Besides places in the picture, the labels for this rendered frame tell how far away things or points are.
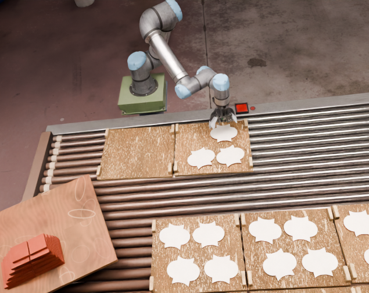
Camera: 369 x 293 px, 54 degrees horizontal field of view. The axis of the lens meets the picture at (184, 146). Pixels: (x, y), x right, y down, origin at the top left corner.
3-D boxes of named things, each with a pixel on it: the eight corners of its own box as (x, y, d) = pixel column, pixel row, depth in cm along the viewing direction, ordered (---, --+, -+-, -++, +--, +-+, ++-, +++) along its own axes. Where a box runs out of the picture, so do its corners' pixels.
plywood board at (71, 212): (-7, 217, 178) (-9, 215, 177) (89, 175, 186) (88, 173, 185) (4, 315, 148) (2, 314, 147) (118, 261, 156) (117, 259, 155)
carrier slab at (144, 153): (108, 131, 217) (107, 129, 216) (175, 127, 212) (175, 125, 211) (97, 181, 196) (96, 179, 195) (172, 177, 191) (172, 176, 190)
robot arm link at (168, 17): (140, 59, 228) (148, 2, 177) (160, 49, 233) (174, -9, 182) (150, 74, 227) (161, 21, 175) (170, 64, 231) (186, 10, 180)
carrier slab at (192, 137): (176, 127, 213) (176, 124, 211) (247, 121, 208) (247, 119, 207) (174, 177, 191) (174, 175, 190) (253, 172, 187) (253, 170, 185)
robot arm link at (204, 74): (189, 71, 178) (203, 82, 172) (207, 61, 181) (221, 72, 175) (190, 84, 184) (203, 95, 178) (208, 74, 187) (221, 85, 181)
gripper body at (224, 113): (218, 125, 188) (217, 110, 179) (214, 114, 194) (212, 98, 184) (233, 122, 189) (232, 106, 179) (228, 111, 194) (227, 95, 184)
